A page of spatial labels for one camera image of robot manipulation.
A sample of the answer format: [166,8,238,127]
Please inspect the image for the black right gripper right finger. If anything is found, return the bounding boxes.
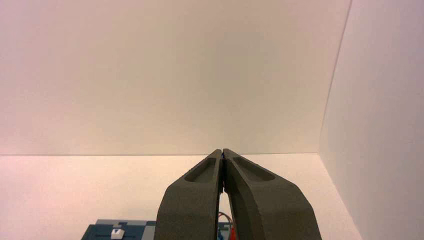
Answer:
[222,148,323,240]

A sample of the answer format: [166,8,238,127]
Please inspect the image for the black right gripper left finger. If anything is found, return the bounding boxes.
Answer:
[153,149,223,240]

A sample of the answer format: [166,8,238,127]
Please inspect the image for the dark teal task board box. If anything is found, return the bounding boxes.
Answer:
[81,218,238,240]

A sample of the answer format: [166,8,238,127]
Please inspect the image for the red jumper cable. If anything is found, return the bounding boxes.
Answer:
[218,211,239,240]

